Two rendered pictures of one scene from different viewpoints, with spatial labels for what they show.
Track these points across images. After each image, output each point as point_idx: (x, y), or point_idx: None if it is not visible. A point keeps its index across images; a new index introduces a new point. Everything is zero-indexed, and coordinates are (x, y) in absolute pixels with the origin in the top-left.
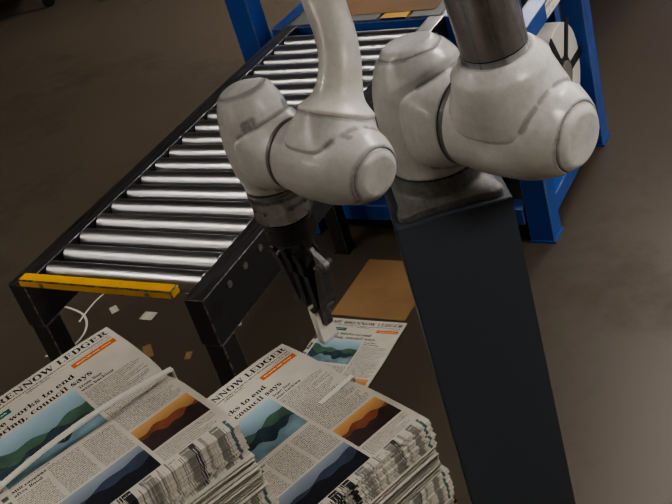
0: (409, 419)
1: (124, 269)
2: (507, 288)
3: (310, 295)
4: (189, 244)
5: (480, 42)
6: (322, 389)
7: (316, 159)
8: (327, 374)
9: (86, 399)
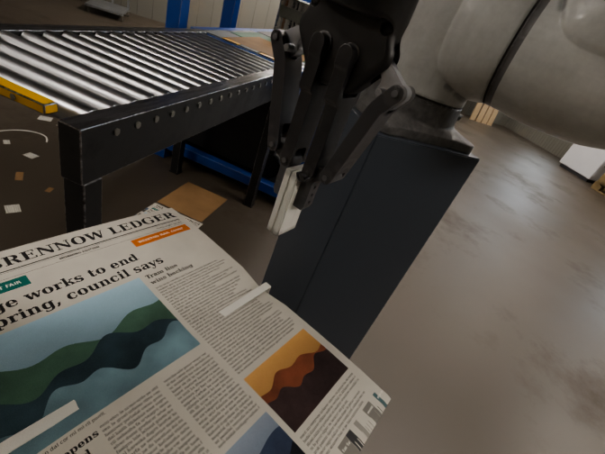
0: (364, 390)
1: (1, 70)
2: (408, 241)
3: (312, 148)
4: (86, 86)
5: None
6: (225, 291)
7: None
8: (232, 270)
9: None
